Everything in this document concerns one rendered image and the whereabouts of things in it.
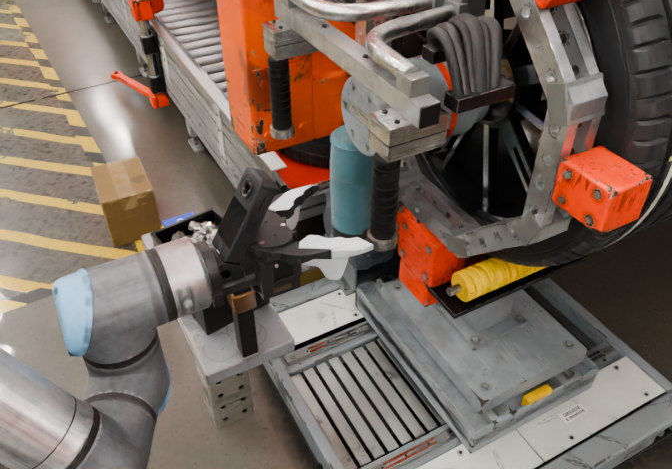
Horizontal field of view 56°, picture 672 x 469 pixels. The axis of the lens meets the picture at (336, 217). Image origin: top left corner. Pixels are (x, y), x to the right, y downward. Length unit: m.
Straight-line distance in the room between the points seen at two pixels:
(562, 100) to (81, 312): 0.62
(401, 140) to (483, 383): 0.76
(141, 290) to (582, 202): 0.56
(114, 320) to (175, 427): 0.93
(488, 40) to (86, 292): 0.55
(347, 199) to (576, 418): 0.77
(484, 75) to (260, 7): 0.67
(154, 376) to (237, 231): 0.21
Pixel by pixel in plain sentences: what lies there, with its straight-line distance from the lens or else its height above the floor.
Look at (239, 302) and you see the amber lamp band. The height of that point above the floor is 0.60.
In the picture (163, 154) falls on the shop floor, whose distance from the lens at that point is 2.56.
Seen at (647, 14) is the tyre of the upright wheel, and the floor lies 1.05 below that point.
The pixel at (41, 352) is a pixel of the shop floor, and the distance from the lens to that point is 1.90.
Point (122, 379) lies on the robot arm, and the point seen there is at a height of 0.73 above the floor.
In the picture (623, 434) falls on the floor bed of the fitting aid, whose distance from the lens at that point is 1.62.
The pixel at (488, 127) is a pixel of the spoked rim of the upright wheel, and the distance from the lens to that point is 1.15.
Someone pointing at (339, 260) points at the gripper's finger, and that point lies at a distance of 0.78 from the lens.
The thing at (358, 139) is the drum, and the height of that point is 0.81.
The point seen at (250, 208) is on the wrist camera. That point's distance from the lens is 0.74.
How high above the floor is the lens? 1.34
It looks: 38 degrees down
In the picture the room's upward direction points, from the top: straight up
